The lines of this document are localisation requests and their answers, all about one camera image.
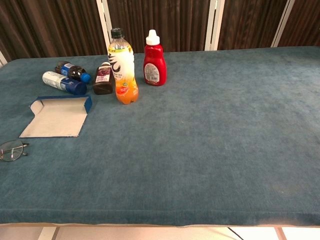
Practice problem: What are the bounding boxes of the black cable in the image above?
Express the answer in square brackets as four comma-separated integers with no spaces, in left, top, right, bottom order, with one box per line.
[226,226,243,240]

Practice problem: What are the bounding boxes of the orange juice plastic bottle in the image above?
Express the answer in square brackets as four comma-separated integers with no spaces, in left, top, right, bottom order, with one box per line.
[107,27,140,106]

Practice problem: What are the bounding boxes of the red ketchup squeeze bottle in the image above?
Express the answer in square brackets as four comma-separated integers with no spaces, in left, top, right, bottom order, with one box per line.
[143,29,168,87]

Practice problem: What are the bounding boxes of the brown pleated screen panel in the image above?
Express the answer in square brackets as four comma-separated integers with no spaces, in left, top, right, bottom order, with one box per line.
[217,0,289,51]
[277,0,320,48]
[106,0,216,54]
[0,0,106,63]

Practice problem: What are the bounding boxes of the cola bottle with blue cap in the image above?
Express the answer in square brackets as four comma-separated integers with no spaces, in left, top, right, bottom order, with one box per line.
[54,60,92,84]

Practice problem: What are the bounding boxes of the blue table cloth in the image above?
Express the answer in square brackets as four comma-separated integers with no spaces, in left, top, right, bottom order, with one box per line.
[0,45,320,227]

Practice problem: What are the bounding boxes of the white and blue bottle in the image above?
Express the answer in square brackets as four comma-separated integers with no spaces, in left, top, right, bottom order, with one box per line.
[41,70,88,96]

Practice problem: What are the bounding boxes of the eyeglasses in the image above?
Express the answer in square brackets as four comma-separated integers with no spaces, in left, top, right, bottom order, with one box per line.
[0,139,30,162]

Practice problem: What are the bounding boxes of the blue box with white lining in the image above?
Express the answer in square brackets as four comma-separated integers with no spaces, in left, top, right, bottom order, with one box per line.
[19,95,93,139]

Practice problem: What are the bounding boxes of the dark purple juice bottle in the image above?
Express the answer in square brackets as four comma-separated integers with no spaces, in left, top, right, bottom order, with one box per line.
[92,61,115,96]

